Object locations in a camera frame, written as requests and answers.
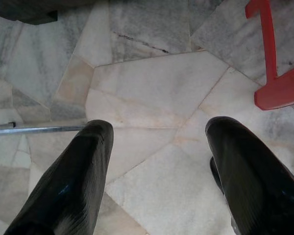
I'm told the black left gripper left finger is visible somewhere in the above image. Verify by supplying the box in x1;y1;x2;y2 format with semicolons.
3;119;115;235

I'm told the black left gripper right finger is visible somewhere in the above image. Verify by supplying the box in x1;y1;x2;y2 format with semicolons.
205;116;294;235

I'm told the silver metal clothes rack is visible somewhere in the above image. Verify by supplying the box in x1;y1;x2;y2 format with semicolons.
0;121;88;135

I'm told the red plastic stool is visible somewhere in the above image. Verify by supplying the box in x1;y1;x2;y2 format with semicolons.
245;0;294;111

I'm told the dark grey sofa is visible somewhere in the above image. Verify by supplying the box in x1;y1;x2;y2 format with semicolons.
0;0;58;25

